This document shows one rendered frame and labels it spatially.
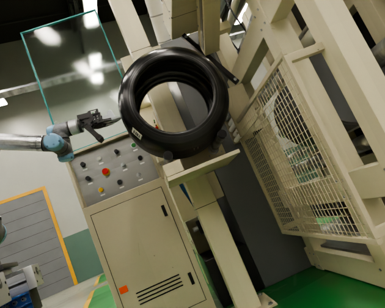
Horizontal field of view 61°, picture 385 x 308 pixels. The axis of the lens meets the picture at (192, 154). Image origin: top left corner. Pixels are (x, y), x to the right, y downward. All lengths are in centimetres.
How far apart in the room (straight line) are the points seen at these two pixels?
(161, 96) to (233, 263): 105
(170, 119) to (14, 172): 965
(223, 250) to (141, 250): 53
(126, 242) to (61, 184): 897
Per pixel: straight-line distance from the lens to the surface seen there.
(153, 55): 170
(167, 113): 197
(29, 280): 156
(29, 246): 1096
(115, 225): 214
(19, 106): 1202
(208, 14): 187
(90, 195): 223
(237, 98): 197
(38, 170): 1124
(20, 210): 1109
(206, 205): 188
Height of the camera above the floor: 62
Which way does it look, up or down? 9 degrees up
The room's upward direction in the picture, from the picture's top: 23 degrees counter-clockwise
